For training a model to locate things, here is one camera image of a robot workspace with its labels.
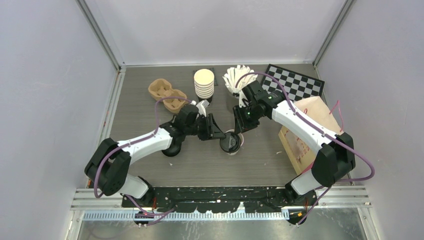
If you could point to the brown pulp cup carrier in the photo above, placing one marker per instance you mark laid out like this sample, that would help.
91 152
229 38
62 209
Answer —
161 88

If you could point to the black white checkerboard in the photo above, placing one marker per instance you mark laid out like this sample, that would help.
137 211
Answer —
297 85

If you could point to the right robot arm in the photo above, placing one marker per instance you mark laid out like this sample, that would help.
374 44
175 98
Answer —
333 152

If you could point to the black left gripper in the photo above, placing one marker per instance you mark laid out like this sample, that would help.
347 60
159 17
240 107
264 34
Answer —
212 130

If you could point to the white paper-wrapped straws bundle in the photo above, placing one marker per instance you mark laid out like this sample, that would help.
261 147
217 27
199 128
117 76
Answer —
234 81

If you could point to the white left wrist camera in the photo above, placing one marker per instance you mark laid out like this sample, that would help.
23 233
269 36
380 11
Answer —
202 105

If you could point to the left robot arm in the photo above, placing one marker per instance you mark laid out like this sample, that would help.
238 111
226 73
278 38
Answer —
108 167

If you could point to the yellow pink paper bag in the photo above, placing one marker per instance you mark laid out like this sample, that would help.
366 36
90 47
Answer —
303 129

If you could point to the stack of paper cups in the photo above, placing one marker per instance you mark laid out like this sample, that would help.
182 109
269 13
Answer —
204 92

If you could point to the small dark mat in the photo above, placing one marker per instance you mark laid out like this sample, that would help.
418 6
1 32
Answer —
204 77

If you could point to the stack of black cup lids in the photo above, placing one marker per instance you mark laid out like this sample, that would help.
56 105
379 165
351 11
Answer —
173 150

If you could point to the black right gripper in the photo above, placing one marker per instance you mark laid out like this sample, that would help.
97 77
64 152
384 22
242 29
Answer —
241 123

